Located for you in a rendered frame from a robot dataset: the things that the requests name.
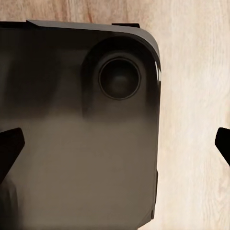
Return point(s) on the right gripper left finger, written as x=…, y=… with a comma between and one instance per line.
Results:
x=11, y=144

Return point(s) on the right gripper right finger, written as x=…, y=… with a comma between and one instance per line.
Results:
x=222, y=142

